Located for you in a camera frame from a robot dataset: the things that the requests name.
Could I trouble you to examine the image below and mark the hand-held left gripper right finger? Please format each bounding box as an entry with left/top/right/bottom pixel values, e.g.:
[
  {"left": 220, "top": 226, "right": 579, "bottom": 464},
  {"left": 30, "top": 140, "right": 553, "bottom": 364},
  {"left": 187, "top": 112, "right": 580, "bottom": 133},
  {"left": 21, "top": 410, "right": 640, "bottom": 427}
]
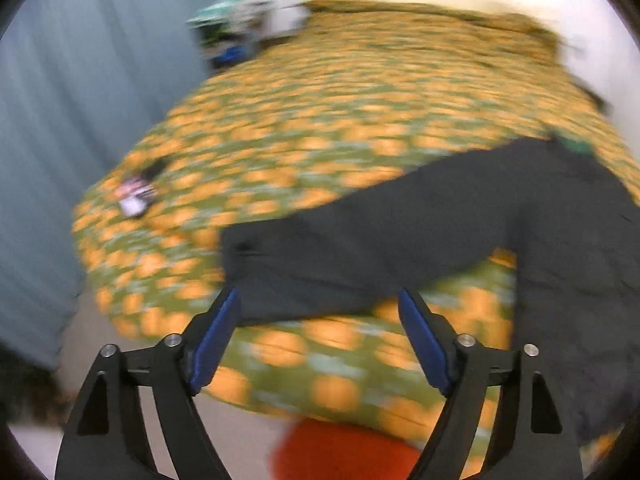
[{"left": 398, "top": 288, "right": 584, "bottom": 480}]

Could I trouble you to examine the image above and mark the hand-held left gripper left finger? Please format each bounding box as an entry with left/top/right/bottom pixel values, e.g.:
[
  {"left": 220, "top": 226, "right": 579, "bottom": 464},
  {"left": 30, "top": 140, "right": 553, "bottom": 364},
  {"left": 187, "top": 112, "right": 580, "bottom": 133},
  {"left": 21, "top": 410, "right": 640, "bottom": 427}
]
[{"left": 55, "top": 287, "right": 242, "bottom": 480}]

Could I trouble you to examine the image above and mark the black puffer jacket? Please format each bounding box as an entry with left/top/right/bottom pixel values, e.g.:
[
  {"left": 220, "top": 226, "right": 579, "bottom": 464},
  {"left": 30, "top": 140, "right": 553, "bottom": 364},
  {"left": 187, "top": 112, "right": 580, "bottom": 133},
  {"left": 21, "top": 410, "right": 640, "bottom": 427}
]
[{"left": 220, "top": 137, "right": 640, "bottom": 441}]

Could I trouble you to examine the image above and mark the person's orange-red knit clothing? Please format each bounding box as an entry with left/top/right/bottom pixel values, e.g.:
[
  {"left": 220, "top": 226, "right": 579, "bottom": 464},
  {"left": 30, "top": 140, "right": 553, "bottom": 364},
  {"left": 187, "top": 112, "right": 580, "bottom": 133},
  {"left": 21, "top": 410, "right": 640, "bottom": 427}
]
[{"left": 270, "top": 420, "right": 426, "bottom": 480}]

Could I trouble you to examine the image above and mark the small dark object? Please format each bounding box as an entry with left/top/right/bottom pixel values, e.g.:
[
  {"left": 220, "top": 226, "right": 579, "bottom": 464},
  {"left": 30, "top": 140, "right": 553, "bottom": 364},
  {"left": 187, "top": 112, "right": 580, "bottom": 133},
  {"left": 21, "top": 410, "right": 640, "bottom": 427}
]
[{"left": 144, "top": 157, "right": 171, "bottom": 182}]

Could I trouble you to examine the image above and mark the green orange floral quilt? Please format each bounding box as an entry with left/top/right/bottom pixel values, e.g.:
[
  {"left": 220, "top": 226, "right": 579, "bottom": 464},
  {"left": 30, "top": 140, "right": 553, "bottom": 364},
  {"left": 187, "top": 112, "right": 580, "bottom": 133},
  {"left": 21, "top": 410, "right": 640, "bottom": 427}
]
[{"left": 71, "top": 0, "right": 636, "bottom": 466}]

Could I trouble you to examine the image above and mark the blue-grey curtain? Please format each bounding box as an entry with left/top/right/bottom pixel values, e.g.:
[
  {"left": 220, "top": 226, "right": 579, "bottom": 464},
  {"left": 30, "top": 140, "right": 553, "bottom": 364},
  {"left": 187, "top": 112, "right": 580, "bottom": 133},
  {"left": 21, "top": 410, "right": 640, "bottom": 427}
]
[{"left": 0, "top": 0, "right": 231, "bottom": 371}]

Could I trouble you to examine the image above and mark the chair piled with clutter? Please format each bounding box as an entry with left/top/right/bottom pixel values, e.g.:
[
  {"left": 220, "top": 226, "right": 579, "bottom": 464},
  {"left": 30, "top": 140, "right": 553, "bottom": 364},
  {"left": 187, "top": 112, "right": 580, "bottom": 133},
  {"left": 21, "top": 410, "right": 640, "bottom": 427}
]
[{"left": 186, "top": 0, "right": 275, "bottom": 68}]

